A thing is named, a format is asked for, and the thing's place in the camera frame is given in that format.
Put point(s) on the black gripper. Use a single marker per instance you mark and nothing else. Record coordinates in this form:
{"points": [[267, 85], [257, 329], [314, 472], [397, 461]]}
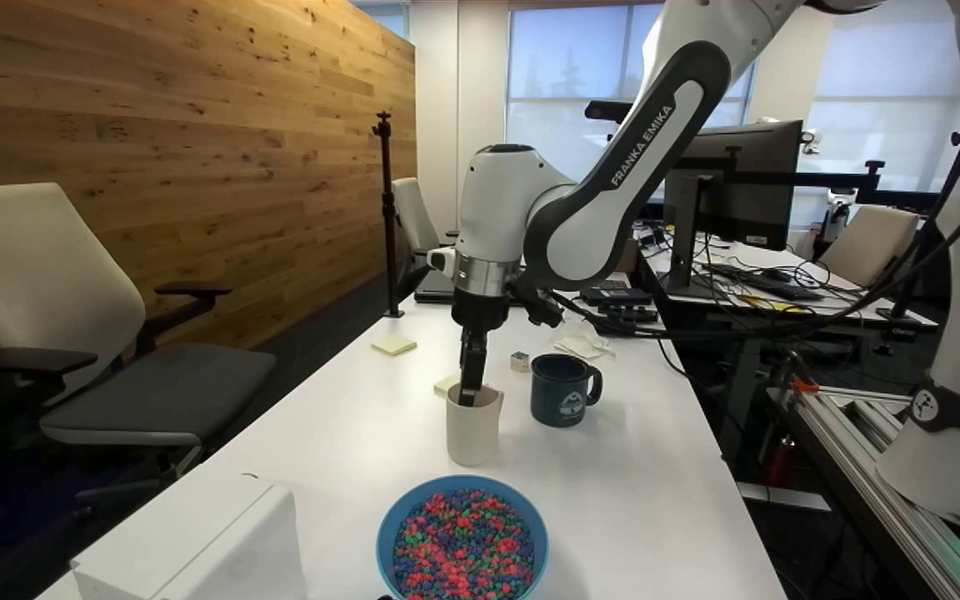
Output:
{"points": [[480, 316]]}

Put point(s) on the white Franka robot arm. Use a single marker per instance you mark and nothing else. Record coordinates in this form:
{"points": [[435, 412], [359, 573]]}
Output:
{"points": [[614, 189]]}

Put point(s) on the beige office chair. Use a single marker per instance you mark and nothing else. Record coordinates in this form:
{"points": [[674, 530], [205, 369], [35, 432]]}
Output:
{"points": [[869, 246]]}

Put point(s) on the clear plastic container box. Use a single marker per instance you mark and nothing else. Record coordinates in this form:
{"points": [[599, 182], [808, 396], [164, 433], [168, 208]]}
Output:
{"points": [[185, 545]]}

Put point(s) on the white mug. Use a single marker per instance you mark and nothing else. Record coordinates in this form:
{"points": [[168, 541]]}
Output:
{"points": [[473, 433]]}

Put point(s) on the aluminium mounting rail frame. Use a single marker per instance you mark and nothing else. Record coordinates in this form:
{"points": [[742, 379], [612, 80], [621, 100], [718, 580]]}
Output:
{"points": [[892, 501]]}

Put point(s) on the white grey office chair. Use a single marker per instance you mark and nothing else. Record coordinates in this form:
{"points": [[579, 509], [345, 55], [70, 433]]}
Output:
{"points": [[49, 288]]}

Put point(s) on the blue bowl of coloured beads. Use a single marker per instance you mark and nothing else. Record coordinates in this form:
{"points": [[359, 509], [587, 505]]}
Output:
{"points": [[465, 545]]}

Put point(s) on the white high-back chair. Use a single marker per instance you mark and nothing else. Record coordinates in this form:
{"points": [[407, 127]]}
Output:
{"points": [[414, 218]]}

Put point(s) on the black computer monitor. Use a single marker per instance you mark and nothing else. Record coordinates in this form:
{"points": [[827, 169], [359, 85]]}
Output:
{"points": [[742, 177]]}

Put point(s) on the black desktop device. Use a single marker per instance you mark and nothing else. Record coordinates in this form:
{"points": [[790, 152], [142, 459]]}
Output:
{"points": [[619, 310]]}

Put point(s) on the black laptop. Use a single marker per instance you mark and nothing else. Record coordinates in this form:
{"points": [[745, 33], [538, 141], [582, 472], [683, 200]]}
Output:
{"points": [[435, 288]]}

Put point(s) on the black tripod pole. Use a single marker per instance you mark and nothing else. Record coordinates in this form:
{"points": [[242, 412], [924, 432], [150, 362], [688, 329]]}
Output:
{"points": [[389, 222]]}

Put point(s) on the dark green mug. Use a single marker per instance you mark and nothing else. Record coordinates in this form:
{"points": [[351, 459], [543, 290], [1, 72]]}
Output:
{"points": [[561, 396]]}

